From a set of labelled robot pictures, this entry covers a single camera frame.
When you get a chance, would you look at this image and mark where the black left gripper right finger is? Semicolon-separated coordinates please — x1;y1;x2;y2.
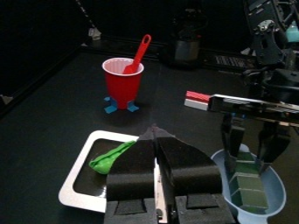
152;124;236;224

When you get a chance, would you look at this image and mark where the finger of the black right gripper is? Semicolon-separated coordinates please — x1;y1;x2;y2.
218;112;248;173
256;120;292;175

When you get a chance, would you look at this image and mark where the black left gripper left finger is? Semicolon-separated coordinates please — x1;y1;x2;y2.
102;127;158;224

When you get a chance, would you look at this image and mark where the light blue bowl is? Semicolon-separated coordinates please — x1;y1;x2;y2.
209;143;286;224

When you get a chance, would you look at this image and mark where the green toy pea pod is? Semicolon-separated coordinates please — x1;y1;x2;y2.
88;140;137;175

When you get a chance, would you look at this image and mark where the white rectangular tray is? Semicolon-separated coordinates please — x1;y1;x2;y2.
57;129;161;214

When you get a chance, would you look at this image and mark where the red and white block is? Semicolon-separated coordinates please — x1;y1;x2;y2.
182;90;212;111

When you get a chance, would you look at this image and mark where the grey vent grille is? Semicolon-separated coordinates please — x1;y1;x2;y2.
212;54;252;69

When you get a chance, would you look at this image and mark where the blue cup holder base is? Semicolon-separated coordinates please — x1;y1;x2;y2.
102;96;140;115

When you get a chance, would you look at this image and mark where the grey and black cylindrical stand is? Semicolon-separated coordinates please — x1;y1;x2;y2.
170;8;204;66

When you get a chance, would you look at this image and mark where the teal object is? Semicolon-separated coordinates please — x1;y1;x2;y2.
284;24;299;44

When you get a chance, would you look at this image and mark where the red plastic cup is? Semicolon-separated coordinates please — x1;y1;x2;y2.
101;57;145;110

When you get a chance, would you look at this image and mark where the red plastic spoon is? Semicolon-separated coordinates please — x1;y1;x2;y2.
122;33;153;75

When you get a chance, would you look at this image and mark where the white tag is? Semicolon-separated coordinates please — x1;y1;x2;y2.
88;27;102;41

